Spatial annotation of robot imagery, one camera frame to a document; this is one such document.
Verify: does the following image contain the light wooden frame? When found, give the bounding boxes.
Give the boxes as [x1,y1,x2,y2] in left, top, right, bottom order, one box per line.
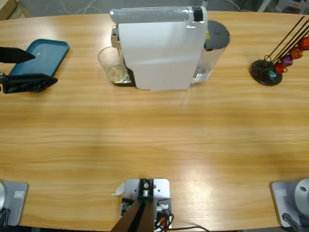
[0,0,32,21]

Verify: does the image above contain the white capsule coffee machine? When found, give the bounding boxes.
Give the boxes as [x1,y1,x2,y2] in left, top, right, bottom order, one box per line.
[110,6,231,92]

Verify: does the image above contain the purple coffee capsule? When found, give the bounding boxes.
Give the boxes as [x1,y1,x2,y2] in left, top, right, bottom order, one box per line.
[281,55,294,67]

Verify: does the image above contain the black wire capsule holder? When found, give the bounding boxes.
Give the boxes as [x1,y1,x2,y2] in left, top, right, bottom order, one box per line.
[250,15,309,86]

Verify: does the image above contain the metal drip tray grille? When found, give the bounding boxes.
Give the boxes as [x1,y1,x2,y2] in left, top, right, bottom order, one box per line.
[111,69,135,87]

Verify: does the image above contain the teal plastic tray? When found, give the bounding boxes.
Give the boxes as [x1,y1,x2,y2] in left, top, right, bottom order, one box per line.
[8,39,70,83]

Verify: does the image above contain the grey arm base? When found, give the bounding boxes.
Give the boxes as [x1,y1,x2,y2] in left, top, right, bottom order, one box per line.
[0,181,29,227]
[269,178,309,228]

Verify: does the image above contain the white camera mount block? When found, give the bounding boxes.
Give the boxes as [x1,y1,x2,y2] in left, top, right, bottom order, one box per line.
[120,178,172,230]

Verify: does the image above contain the dark camera post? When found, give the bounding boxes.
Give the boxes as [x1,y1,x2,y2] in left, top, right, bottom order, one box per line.
[110,178,155,232]

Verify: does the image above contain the clear water tank dark lid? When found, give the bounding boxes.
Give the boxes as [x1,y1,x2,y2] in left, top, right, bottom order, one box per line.
[190,20,231,85]

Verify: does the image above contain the black base cable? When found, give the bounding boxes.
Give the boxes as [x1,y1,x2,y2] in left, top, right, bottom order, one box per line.
[0,207,12,227]
[281,212,304,232]

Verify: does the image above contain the orange coffee capsule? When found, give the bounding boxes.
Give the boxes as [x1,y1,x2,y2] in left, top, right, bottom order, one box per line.
[291,47,304,59]

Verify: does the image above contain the white paper tab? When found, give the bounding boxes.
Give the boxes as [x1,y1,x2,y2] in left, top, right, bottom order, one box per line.
[111,182,126,196]

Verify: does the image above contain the clear glass cup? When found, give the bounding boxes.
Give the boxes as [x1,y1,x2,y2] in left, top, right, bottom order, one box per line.
[97,46,128,85]

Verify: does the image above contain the white floor cable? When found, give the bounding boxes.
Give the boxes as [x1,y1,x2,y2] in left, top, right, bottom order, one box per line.
[59,0,103,15]

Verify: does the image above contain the black mount cable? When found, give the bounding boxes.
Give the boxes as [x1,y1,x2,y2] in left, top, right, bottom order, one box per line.
[154,212,210,232]

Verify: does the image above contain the white plastic stools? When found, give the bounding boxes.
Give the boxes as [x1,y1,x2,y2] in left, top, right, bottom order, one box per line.
[255,0,309,13]

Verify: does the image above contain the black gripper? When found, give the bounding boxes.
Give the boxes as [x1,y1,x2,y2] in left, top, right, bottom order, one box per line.
[0,46,58,94]

